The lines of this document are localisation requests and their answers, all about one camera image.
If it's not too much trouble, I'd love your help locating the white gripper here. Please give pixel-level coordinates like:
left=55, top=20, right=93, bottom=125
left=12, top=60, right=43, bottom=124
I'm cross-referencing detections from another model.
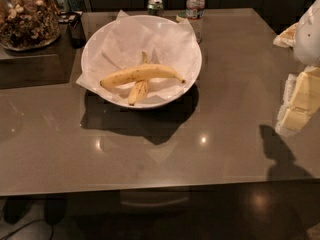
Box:
left=273, top=0, right=320, bottom=137

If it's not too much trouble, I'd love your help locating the long yellow banana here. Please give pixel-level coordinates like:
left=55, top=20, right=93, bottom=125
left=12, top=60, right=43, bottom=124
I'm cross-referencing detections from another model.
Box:
left=100, top=64, right=185, bottom=88

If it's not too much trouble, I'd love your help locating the short yellow banana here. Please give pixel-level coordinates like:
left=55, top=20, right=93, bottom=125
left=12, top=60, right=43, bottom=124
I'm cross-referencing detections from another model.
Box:
left=127, top=51, right=150, bottom=107

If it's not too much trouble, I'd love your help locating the white bowl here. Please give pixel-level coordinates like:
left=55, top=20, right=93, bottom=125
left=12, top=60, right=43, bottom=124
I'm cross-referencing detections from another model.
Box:
left=80, top=14, right=203, bottom=110

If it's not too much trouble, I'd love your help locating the clear plastic water bottle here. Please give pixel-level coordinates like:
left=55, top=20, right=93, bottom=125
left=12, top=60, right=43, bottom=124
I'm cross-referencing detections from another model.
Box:
left=186, top=0, right=205, bottom=43

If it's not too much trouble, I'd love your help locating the green soda can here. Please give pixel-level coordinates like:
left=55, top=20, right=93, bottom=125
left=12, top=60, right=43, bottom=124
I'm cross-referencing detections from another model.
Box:
left=147, top=0, right=164, bottom=17

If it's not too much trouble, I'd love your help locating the white paper liner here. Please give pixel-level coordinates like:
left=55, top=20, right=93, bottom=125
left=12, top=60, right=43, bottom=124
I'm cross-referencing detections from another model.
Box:
left=75, top=9, right=201, bottom=106

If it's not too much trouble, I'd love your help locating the dark box on table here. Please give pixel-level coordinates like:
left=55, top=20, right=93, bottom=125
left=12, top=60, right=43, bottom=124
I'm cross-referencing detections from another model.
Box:
left=59, top=12, right=86, bottom=49

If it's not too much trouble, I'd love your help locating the black floor cable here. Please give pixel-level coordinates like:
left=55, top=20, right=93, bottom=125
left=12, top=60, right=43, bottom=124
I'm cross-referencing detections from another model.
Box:
left=0, top=218, right=55, bottom=240

